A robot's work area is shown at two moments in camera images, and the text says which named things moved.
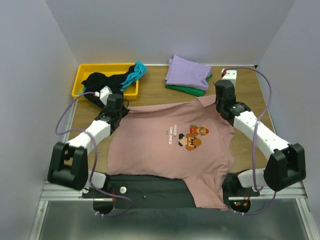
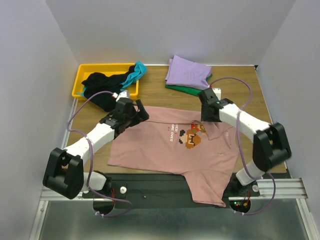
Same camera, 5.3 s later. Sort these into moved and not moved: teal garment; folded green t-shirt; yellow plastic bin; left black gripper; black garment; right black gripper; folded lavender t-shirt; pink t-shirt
Moved: left black gripper; pink t-shirt; right black gripper
Not moved: folded green t-shirt; teal garment; yellow plastic bin; black garment; folded lavender t-shirt
